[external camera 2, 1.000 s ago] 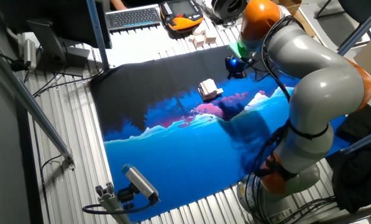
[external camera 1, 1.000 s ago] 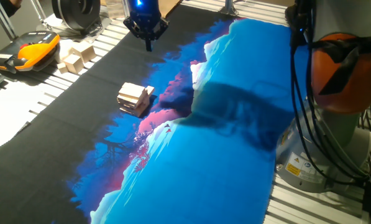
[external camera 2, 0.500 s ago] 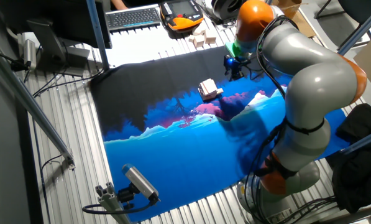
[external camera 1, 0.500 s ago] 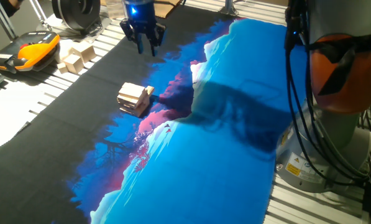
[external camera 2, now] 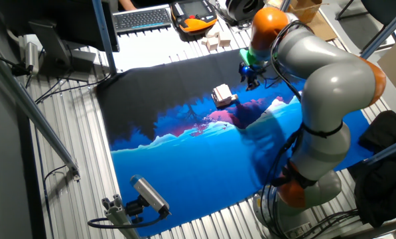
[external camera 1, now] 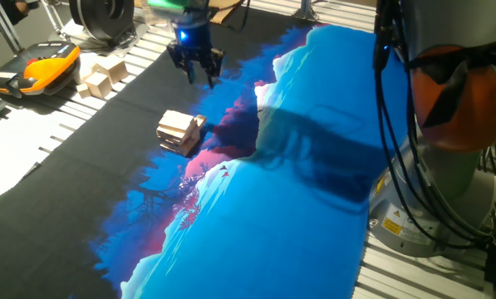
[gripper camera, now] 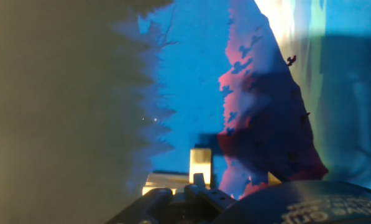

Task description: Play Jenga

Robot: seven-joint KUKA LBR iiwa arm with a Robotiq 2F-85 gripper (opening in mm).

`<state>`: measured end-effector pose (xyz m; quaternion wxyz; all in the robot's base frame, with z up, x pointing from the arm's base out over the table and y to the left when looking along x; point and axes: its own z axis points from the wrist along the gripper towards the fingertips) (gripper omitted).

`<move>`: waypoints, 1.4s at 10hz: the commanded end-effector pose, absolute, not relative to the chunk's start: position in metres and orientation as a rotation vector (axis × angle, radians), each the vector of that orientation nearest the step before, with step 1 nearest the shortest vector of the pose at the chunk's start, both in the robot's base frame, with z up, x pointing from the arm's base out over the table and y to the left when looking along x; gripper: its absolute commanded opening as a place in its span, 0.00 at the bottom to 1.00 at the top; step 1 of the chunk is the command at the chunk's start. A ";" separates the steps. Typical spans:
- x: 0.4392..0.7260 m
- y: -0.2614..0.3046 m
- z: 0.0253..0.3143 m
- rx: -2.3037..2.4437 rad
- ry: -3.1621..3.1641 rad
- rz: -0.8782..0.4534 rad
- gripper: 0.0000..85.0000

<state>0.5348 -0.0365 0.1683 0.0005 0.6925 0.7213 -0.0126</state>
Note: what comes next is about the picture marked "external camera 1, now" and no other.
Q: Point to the wooden Jenga block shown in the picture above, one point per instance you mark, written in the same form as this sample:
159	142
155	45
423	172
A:
200	121

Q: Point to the green gripper flange adapter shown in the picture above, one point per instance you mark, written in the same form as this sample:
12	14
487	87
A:
173	4

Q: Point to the small wooden block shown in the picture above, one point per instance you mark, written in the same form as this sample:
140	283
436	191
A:
83	90

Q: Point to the grey aluminium post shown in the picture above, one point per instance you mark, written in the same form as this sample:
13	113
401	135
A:
305	10

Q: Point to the wooden Jenga tower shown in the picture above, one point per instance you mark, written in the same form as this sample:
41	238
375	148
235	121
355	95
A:
177	133

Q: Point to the pale wooden block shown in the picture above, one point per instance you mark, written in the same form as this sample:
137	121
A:
87	64

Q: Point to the blue landscape printed mat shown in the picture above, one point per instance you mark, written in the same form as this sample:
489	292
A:
251	207

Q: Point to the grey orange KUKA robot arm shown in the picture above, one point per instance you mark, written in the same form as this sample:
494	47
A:
451	21

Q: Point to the large wooden cube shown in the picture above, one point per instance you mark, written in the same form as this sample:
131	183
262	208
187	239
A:
112	68

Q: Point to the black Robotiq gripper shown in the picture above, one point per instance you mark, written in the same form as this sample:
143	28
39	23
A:
193	45

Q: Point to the orange black teach pendant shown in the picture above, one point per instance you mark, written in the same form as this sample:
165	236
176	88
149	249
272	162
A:
44	68

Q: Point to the medium wooden cube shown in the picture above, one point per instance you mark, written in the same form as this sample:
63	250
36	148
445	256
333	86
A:
98	85

